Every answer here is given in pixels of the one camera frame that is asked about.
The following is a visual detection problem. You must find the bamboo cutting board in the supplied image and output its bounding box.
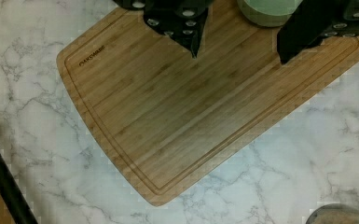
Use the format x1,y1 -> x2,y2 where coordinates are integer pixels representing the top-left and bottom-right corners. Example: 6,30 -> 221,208
57,0 -> 359,206

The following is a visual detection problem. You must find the pink ceramic lidded jar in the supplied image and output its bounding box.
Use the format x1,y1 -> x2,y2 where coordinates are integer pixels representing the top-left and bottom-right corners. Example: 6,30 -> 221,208
306,203 -> 359,224

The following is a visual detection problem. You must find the black paper towel holder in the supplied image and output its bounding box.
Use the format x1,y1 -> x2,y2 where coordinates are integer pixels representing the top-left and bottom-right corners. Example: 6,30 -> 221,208
0,154 -> 38,224

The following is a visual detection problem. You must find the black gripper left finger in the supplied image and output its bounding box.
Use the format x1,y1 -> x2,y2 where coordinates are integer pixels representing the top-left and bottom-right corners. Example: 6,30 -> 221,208
113,0 -> 214,58

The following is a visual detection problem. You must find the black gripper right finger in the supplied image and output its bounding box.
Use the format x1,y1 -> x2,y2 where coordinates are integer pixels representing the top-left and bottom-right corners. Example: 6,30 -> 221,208
277,0 -> 359,64

